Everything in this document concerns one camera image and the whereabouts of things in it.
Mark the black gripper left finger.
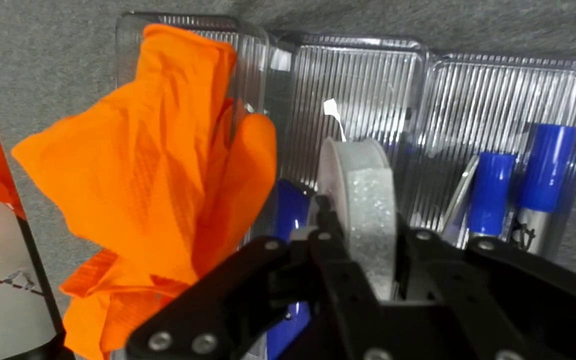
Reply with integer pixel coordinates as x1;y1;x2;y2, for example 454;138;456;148
126;193;386;360

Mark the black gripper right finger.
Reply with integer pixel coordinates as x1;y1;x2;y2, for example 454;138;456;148
380;225;576;360

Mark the silver glitter ribbon roll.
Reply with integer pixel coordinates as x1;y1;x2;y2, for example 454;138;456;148
317;98;399;304

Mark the blue marker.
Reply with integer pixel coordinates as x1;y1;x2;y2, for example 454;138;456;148
265;178;319;360

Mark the grey tablecloth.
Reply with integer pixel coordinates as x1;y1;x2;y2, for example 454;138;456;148
0;0;576;316

